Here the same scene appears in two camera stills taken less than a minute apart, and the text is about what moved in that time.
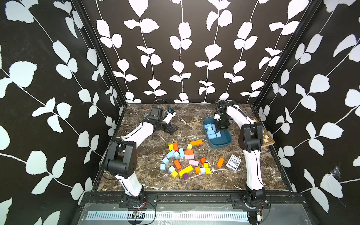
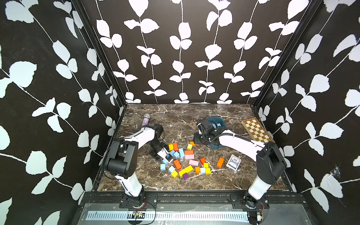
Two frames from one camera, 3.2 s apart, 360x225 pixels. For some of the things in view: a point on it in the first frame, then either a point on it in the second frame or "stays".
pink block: (193, 162) stays
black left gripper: (172, 130) to (156, 155)
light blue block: (165, 161) stays
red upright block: (175, 146) stays
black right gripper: (218, 126) to (195, 138)
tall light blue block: (182, 152) stays
